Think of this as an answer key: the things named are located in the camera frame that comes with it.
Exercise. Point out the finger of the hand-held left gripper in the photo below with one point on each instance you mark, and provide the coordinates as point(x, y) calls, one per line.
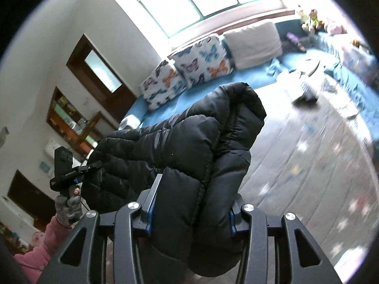
point(90, 166)

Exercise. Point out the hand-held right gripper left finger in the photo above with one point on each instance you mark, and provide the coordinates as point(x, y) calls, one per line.
point(147, 199)

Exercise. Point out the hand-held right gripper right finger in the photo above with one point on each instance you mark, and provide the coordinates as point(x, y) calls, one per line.
point(237, 222)

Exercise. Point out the black puffer jacket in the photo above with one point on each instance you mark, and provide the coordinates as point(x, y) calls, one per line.
point(192, 142)

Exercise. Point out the person's left forearm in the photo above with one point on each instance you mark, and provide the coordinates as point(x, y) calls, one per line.
point(41, 251)

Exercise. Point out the person's left hand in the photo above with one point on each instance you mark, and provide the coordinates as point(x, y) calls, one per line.
point(68, 208)

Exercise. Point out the grey star print blanket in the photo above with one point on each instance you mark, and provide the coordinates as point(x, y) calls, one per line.
point(296, 168)

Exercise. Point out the brown wooden door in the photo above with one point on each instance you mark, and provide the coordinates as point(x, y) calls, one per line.
point(100, 71)

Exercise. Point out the butterfly print pillow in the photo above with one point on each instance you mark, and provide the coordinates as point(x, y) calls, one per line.
point(204, 60)
point(161, 85)

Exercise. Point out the white cushion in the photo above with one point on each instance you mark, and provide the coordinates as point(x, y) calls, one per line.
point(253, 46)

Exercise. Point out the purple toy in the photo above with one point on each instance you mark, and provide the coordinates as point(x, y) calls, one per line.
point(296, 42)

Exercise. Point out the large window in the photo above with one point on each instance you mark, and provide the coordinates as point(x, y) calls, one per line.
point(192, 0)

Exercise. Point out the pastel printed quilt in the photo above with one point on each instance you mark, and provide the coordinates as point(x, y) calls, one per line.
point(359, 62)

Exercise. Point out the yellow green plush toy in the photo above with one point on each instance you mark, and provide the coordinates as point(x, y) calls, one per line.
point(311, 19)

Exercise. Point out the pink plush toy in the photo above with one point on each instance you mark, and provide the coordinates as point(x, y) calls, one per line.
point(334, 28)

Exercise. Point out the blue wall sticker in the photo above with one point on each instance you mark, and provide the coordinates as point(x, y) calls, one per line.
point(45, 167)

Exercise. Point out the dark wall screen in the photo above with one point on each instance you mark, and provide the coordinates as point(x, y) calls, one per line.
point(28, 195)

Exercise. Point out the wooden wall shelf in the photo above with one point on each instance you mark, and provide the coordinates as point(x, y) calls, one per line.
point(71, 121)

